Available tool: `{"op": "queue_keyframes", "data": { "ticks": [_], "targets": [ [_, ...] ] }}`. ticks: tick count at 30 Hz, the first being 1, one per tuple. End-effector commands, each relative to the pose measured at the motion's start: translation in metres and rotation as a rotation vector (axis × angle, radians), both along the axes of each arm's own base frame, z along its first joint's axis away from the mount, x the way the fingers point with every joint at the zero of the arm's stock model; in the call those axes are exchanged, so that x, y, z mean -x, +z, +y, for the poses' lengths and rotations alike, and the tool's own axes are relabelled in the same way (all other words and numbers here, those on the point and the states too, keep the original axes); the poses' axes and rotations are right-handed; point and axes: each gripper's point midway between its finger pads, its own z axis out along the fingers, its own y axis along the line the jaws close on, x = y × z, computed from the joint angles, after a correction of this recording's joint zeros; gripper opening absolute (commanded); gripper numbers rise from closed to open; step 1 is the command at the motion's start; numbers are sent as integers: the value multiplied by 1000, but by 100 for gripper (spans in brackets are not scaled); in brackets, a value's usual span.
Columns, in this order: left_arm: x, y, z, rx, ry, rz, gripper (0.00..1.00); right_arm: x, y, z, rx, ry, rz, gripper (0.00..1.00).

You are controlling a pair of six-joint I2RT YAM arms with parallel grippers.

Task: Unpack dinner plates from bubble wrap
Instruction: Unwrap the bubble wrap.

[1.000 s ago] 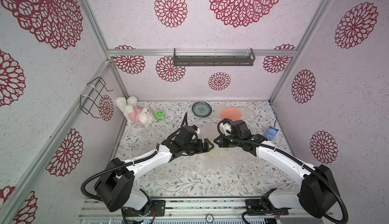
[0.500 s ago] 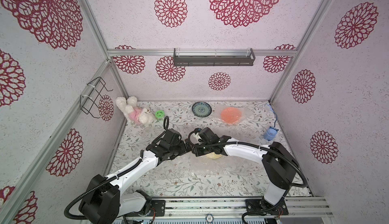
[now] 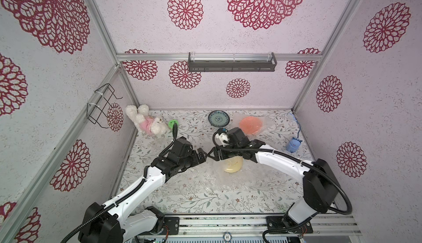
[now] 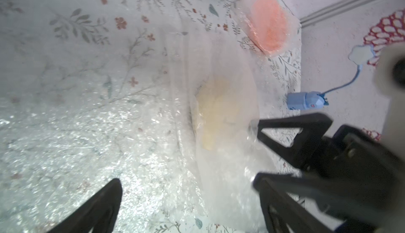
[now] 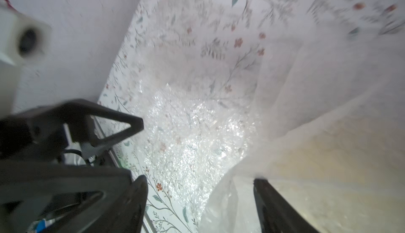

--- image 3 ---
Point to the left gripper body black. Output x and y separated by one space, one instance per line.
192 160

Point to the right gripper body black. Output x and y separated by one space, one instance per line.
222 154

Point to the yellow plate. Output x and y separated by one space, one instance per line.
233 165

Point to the clear bubble wrap sheet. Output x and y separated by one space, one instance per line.
209 189

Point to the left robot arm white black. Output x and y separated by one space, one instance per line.
114 221

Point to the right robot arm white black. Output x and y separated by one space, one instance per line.
321 190

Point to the orange plate in bubble wrap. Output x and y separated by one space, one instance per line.
252 124

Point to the green round toy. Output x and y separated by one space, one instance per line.
172 123

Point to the white plush bunny pink dress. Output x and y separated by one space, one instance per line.
144 122

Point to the blue toy with cord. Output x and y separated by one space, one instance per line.
295 143

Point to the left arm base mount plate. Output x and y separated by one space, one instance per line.
168 225

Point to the aluminium front rail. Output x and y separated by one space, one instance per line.
235 226

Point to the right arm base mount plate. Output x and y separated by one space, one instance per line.
285 225

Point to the black wire wall basket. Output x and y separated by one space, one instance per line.
97 108

